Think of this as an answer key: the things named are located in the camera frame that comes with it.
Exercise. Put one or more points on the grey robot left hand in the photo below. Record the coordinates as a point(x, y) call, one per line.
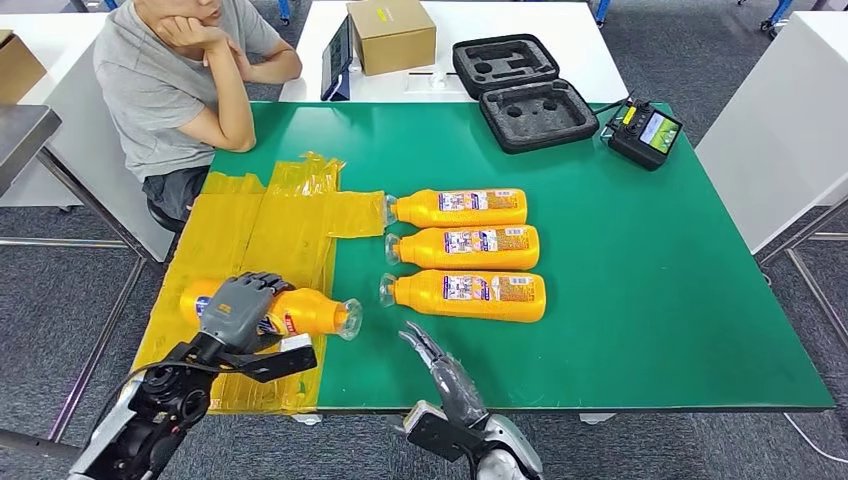
point(235, 311)

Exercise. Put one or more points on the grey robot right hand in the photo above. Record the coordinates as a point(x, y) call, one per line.
point(454, 387)

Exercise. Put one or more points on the orange detergent bottle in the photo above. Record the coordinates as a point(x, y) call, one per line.
point(424, 298)
point(417, 210)
point(311, 311)
point(424, 250)

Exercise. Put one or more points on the yellow plastic sheet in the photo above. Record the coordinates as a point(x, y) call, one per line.
point(265, 232)

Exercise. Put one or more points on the black stool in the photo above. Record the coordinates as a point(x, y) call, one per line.
point(162, 217)

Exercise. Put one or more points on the green top work table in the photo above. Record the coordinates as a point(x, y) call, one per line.
point(629, 265)

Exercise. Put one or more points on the white table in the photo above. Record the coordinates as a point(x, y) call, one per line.
point(86, 146)
point(775, 132)
point(530, 23)

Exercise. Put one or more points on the person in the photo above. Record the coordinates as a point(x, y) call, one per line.
point(156, 86)

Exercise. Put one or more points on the dark tablet on stand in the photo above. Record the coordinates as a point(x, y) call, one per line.
point(336, 58)

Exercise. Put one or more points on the grey metal table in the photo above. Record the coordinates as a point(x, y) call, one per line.
point(23, 136)

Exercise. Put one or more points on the black foam-lined case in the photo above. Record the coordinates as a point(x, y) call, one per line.
point(536, 114)

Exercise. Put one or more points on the black remote controller with screen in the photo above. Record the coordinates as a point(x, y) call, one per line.
point(639, 140)

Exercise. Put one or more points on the closed cardboard box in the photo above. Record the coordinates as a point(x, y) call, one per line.
point(391, 36)

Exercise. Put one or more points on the open cardboard box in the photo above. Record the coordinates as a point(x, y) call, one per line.
point(16, 67)

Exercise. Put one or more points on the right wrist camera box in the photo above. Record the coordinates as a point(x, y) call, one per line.
point(434, 434)

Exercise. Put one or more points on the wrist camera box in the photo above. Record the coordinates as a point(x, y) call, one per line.
point(434, 434)
point(278, 361)

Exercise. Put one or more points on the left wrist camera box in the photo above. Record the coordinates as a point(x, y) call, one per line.
point(278, 361)

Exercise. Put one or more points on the blue metal frame leg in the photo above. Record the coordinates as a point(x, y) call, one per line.
point(775, 13)
point(285, 10)
point(601, 9)

